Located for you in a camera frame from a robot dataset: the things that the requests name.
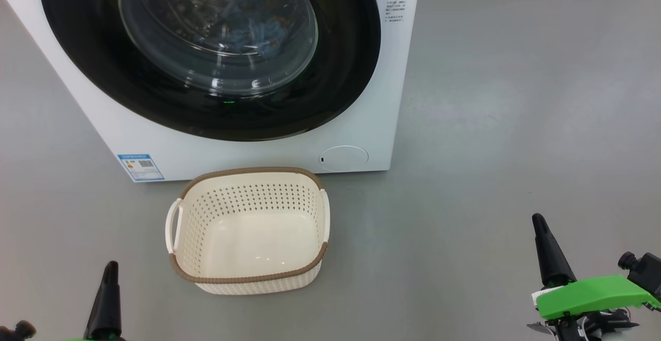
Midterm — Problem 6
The white front-load washing machine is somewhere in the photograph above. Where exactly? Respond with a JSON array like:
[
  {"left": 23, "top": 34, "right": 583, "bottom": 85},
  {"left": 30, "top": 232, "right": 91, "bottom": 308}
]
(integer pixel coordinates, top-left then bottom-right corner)
[{"left": 0, "top": 0, "right": 423, "bottom": 182}]

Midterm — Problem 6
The blue energy label sticker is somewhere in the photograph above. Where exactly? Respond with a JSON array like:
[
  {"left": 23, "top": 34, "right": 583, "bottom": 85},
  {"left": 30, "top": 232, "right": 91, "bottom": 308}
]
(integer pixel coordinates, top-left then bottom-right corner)
[{"left": 117, "top": 153, "right": 165, "bottom": 181}]

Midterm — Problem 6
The cream perforated laundry basket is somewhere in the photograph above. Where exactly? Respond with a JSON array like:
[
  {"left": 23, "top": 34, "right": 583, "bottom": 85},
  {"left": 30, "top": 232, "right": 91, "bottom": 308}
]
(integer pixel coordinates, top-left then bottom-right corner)
[{"left": 165, "top": 167, "right": 331, "bottom": 296}]

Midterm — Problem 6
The black-rimmed glass washer door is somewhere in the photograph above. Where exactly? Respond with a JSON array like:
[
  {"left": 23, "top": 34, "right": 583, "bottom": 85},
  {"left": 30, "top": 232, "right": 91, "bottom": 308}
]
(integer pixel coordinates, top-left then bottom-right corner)
[{"left": 39, "top": 0, "right": 382, "bottom": 142}]

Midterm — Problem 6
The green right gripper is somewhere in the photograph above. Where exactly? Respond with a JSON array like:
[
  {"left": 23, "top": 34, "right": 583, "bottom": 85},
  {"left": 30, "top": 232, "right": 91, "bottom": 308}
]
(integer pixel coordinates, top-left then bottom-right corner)
[{"left": 527, "top": 213, "right": 661, "bottom": 341}]

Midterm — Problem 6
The blue patterned garment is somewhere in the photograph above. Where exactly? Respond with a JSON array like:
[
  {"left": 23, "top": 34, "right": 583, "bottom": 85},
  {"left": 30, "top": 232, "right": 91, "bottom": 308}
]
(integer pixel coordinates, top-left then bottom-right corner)
[{"left": 222, "top": 13, "right": 290, "bottom": 57}]

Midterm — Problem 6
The round white filter cover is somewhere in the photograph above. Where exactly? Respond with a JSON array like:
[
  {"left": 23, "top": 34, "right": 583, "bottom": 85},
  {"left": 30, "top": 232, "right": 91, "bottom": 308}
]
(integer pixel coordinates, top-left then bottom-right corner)
[{"left": 319, "top": 145, "right": 369, "bottom": 172}]

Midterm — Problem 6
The stainless steel washing machine drum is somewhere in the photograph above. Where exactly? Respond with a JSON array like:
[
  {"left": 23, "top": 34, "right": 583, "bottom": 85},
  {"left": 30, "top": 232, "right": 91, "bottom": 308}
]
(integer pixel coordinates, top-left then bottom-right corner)
[{"left": 121, "top": 0, "right": 316, "bottom": 94}]

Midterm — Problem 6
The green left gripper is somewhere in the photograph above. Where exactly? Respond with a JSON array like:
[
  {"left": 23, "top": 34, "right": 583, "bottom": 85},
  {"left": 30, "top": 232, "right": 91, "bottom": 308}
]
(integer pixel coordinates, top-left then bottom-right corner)
[{"left": 62, "top": 261, "right": 127, "bottom": 341}]

